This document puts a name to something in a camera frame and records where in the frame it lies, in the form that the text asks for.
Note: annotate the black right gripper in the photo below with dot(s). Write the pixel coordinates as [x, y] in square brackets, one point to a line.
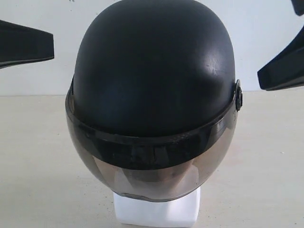
[286, 70]

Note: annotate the white mannequin head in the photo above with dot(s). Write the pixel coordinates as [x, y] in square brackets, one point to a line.
[156, 204]

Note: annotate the black helmet with tinted visor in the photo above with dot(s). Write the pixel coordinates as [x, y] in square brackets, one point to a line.
[153, 103]

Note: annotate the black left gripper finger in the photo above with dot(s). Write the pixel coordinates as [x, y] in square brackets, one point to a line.
[22, 45]

